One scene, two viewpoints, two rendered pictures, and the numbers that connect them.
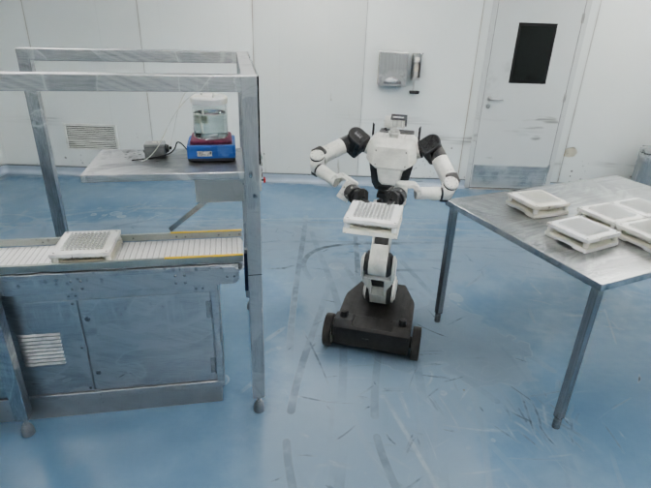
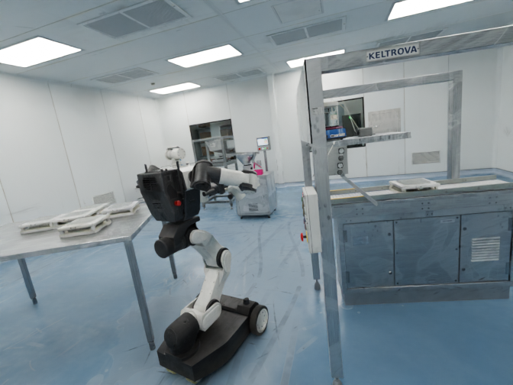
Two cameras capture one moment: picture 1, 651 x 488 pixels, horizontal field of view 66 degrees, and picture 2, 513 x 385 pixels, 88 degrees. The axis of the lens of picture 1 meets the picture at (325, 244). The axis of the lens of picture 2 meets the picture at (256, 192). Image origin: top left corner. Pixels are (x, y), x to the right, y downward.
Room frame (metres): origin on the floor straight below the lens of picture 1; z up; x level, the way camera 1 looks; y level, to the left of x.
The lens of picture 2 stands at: (4.16, 0.59, 1.37)
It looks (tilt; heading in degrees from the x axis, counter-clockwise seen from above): 11 degrees down; 199
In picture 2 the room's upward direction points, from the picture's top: 7 degrees counter-clockwise
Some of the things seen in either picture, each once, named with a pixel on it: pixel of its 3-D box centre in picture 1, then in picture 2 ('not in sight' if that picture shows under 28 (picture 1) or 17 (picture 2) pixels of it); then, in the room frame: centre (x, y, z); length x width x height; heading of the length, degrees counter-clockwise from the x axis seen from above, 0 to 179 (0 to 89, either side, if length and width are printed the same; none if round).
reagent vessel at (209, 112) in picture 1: (209, 113); (327, 114); (2.15, 0.51, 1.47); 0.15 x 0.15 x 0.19
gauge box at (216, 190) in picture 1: (219, 178); (329, 160); (2.25, 0.51, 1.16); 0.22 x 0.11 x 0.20; 101
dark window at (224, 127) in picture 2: not in sight; (212, 141); (-2.89, -2.92, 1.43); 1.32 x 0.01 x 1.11; 90
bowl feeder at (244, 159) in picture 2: not in sight; (250, 163); (-0.40, -0.99, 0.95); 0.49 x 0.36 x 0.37; 90
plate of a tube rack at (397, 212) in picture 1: (374, 213); not in sight; (2.17, -0.22, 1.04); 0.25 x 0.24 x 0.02; 78
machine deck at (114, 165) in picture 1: (170, 165); (353, 140); (2.08, 0.68, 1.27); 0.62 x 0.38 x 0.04; 101
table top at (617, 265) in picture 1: (610, 218); (57, 230); (2.70, -1.63, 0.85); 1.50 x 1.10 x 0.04; 115
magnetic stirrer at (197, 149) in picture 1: (212, 145); (328, 134); (2.16, 0.51, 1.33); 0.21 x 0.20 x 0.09; 11
